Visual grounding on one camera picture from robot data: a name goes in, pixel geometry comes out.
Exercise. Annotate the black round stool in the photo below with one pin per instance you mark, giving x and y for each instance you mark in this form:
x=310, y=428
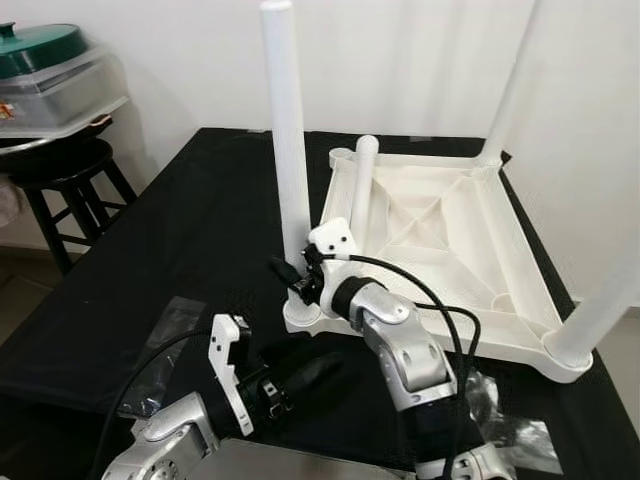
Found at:
x=65, y=160

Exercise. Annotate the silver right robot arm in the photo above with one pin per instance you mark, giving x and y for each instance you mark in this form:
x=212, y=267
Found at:
x=410, y=355

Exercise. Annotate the clear plastic storage box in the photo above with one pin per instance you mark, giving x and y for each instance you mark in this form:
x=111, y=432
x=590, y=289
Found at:
x=60, y=95

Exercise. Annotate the black tablecloth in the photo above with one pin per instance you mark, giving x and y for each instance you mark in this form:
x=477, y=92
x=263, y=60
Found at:
x=200, y=200

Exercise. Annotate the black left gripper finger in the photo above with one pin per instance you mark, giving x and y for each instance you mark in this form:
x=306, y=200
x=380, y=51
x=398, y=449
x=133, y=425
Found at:
x=318, y=378

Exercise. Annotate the cream plastic table top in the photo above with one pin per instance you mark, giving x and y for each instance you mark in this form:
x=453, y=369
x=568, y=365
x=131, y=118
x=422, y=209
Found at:
x=440, y=220

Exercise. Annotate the clear tape strip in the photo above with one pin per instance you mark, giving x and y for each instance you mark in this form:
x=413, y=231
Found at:
x=520, y=435
x=170, y=325

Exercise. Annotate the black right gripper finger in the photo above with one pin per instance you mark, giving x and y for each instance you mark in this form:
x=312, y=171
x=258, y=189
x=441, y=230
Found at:
x=285, y=273

